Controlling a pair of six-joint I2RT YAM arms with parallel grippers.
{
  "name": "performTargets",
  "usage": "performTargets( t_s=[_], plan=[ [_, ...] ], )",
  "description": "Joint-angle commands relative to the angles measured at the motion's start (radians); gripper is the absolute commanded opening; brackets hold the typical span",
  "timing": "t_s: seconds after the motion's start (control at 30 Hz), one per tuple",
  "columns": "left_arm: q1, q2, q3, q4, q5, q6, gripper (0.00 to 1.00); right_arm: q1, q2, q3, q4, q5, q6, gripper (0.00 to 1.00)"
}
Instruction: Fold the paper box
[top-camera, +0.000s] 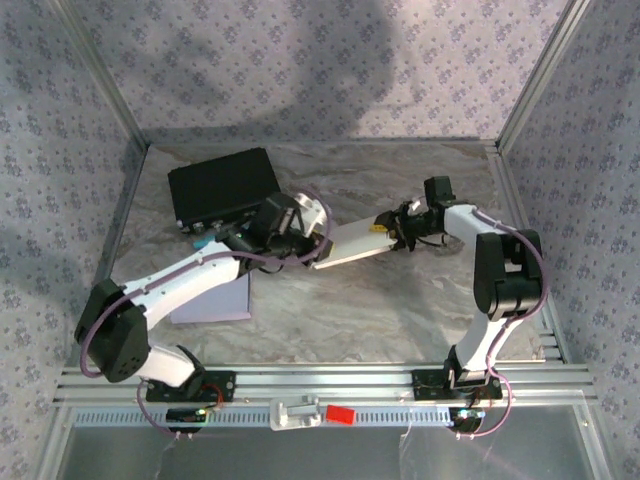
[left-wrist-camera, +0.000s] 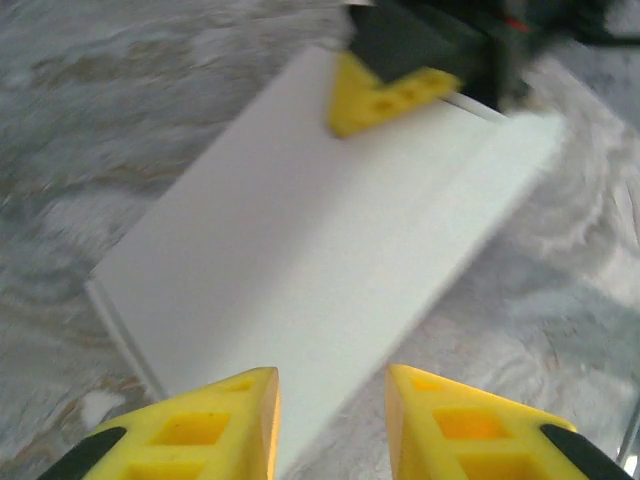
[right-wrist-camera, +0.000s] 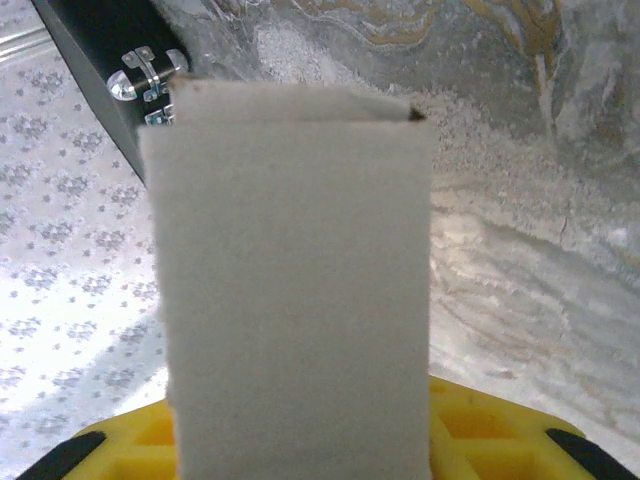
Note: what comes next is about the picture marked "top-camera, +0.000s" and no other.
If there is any white cardboard paper box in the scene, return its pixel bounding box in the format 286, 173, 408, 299
310, 214, 401, 272

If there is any pale lavender paper box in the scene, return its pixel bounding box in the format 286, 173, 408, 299
169, 273, 253, 327

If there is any black hard case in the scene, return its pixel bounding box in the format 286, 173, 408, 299
167, 148, 283, 236

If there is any red plastic block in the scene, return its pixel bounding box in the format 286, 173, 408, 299
325, 405, 357, 426

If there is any small black circuit board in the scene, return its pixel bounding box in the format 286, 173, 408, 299
448, 407, 487, 434
166, 407, 208, 434

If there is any grey metal panel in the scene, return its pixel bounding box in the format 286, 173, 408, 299
64, 424, 599, 480

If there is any aluminium side rail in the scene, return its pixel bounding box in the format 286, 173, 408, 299
487, 142, 571, 366
63, 143, 152, 369

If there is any thin aluminium table rail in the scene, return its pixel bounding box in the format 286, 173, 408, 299
147, 137, 500, 149

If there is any wide aluminium base rail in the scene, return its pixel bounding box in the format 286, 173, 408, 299
53, 363, 600, 405

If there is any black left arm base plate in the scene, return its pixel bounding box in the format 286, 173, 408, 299
145, 370, 238, 403

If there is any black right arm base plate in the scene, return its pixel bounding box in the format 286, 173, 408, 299
412, 368, 504, 401

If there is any white plastic bracket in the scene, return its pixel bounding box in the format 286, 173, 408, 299
268, 393, 322, 432

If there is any slotted grey cable duct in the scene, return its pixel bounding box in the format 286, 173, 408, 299
72, 404, 459, 429

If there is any aluminium frame post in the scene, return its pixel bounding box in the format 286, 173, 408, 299
496, 0, 595, 151

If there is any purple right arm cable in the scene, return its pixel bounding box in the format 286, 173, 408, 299
452, 206, 552, 442

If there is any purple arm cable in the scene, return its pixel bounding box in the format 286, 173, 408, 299
79, 186, 335, 442
452, 206, 552, 442

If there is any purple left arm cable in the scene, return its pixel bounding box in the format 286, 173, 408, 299
79, 186, 335, 442

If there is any aluminium frame leg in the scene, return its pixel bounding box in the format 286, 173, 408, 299
574, 404, 609, 480
37, 404, 76, 480

